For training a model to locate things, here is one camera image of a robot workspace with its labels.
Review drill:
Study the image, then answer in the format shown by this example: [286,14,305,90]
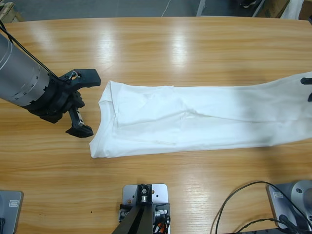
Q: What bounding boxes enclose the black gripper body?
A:
[28,75,86,124]

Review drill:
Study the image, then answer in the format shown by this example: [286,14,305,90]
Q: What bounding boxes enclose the white t-shirt with black logo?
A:
[89,72,312,159]

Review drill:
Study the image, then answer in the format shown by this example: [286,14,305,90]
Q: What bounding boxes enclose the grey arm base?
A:
[0,190,24,234]
[266,179,312,231]

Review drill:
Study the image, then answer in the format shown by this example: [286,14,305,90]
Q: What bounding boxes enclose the brown cardboard box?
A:
[253,0,291,18]

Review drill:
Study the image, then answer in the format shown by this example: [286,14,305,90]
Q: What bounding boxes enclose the wooden pallet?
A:
[0,1,24,24]

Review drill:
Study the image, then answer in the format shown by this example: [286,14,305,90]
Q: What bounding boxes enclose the white metal leg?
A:
[196,0,208,17]

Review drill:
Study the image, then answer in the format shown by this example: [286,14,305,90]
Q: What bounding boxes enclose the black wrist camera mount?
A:
[58,68,102,89]

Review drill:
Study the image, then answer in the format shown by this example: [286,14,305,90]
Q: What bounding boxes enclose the long black cable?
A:
[211,180,312,234]

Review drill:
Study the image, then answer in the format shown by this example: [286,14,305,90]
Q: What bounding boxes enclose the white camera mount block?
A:
[121,184,171,234]

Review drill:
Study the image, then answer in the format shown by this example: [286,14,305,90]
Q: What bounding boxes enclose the orange and black wires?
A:
[151,214,171,234]

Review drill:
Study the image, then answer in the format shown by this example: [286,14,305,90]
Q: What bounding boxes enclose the braided dark cable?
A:
[237,218,281,232]

